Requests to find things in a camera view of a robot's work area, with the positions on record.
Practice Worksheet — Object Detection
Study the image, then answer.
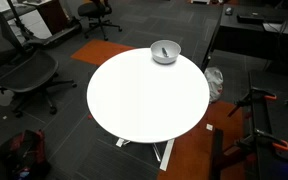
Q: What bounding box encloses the grey bowl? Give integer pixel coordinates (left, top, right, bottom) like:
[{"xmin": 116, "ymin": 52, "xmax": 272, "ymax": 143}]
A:
[{"xmin": 150, "ymin": 39, "xmax": 182, "ymax": 65}]

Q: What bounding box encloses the white table base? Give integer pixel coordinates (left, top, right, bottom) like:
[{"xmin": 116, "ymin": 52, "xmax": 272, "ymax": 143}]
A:
[{"xmin": 115, "ymin": 137, "xmax": 176, "ymax": 172}]

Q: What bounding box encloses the white plastic bag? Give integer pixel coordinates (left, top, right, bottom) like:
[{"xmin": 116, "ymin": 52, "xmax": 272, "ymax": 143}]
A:
[{"xmin": 203, "ymin": 66, "xmax": 225, "ymax": 104}]

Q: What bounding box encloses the black swivel office chair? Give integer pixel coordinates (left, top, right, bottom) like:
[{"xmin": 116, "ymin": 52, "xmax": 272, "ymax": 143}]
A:
[{"xmin": 77, "ymin": 0, "xmax": 123, "ymax": 42}]

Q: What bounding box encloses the black low platform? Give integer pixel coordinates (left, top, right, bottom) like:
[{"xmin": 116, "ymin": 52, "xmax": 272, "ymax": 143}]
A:
[{"xmin": 23, "ymin": 22, "xmax": 84, "ymax": 48}]

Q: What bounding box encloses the black mesh office chair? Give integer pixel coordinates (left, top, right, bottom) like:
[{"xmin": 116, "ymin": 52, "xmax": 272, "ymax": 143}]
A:
[{"xmin": 0, "ymin": 4, "xmax": 78, "ymax": 119}]

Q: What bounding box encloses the brown wooden cabinet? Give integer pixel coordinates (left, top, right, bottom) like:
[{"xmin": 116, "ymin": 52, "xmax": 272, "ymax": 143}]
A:
[{"xmin": 36, "ymin": 0, "xmax": 69, "ymax": 35}]

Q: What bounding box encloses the black flat device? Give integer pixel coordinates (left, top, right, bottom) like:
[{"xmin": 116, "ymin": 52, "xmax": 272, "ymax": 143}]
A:
[{"xmin": 236, "ymin": 12, "xmax": 266, "ymax": 25}]

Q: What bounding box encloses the white desk panel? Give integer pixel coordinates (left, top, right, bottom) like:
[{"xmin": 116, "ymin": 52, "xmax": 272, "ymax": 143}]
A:
[{"xmin": 0, "ymin": 0, "xmax": 54, "ymax": 44}]

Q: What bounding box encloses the red and black bag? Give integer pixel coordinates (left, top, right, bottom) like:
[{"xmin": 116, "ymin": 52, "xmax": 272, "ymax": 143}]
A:
[{"xmin": 0, "ymin": 129, "xmax": 52, "ymax": 180}]

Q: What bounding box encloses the black workbench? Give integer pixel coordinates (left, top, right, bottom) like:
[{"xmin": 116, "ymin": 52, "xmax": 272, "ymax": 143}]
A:
[{"xmin": 248, "ymin": 69, "xmax": 288, "ymax": 180}]

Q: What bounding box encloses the dark red stand frame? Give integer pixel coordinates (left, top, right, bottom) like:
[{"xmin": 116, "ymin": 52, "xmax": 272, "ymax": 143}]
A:
[{"xmin": 209, "ymin": 128, "xmax": 252, "ymax": 180}]

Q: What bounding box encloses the orange handled black clamp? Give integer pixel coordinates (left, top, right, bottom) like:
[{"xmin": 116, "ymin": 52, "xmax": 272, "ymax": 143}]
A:
[
  {"xmin": 227, "ymin": 86, "xmax": 278, "ymax": 118},
  {"xmin": 233, "ymin": 128, "xmax": 288, "ymax": 158}
]

